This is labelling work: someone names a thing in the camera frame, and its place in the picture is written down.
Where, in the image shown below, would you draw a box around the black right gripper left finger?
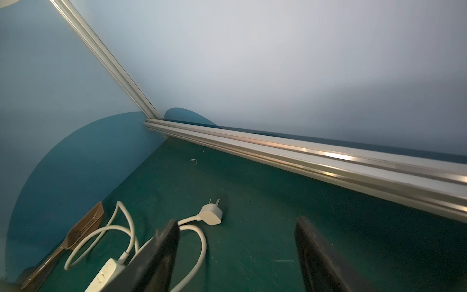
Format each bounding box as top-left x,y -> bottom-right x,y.
103,220 -> 180,292

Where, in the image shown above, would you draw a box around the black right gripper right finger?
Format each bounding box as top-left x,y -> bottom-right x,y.
294,216 -> 376,292

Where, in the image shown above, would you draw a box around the white power strip usb ports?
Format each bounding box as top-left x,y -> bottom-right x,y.
64,198 -> 223,292

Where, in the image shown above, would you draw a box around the black slotted spatula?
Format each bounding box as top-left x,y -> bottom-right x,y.
21,201 -> 104,290

